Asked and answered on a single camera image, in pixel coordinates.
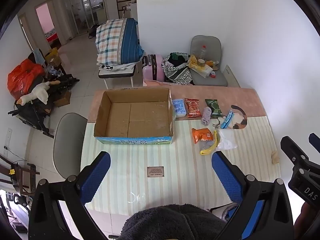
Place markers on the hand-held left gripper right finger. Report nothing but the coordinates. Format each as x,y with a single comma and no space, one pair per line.
226,177

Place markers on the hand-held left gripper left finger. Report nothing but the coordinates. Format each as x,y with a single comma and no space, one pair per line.
96,177

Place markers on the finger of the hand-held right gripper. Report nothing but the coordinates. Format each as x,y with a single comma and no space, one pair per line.
291,150
315,141

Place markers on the yellow edged clear pouch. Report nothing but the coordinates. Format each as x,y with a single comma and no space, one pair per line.
211,147

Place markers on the white plastic bag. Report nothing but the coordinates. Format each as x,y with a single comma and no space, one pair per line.
227,140

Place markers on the orange snack packet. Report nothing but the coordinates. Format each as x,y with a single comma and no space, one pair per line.
201,135

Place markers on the blue and white packet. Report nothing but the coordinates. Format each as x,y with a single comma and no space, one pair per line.
226,120

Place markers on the purple grey sock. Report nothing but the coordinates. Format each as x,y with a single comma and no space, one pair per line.
206,116

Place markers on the dark green snack packet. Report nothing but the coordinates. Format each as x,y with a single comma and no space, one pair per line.
213,107

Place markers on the red snack packet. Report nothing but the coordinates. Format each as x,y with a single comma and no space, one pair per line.
193,107

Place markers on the light blue tissue pack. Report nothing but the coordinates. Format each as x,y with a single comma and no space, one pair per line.
179,108

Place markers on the person's right forearm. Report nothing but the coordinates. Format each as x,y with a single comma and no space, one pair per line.
301,220

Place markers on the small beige piece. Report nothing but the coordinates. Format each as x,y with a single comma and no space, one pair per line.
275,156

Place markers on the grey shell chair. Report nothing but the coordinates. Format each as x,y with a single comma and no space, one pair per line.
68,140

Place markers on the dark fleece garment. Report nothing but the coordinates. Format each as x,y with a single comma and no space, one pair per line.
172,225

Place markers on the dark wooden chair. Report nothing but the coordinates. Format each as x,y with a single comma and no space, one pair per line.
22,177

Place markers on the brown cardboard box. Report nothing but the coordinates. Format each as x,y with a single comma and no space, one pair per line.
62,99

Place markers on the black folded stroller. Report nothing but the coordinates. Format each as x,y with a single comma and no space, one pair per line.
37,115

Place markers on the white leaning board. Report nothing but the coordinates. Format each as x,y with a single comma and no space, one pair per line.
232,77

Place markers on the grey padded chair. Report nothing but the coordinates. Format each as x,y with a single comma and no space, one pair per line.
208,78

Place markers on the white goose plush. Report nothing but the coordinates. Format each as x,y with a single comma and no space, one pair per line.
40,92

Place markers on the black and white bench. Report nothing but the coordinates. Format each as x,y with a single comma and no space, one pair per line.
117,73

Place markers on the patterned tote bag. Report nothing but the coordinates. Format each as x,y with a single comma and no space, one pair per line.
178,76

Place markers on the yellow plastic bag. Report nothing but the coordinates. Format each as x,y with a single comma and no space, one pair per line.
196,63

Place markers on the red plastic bag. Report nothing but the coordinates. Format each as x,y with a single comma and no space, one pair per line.
23,76

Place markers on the pink suitcase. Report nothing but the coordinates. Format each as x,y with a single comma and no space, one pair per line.
155,67

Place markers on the clear plastic bottle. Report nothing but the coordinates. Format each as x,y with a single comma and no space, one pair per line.
202,53

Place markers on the yellow topped cardboard box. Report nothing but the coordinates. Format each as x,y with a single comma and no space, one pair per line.
53,56

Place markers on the light blue cloth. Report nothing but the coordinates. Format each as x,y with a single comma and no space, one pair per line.
38,55

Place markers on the plaid bedding bundle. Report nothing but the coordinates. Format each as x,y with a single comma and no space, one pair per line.
115,42

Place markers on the black floor bag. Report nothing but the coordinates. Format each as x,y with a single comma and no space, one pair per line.
93,32

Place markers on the white cabinet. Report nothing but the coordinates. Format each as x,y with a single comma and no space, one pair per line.
133,10

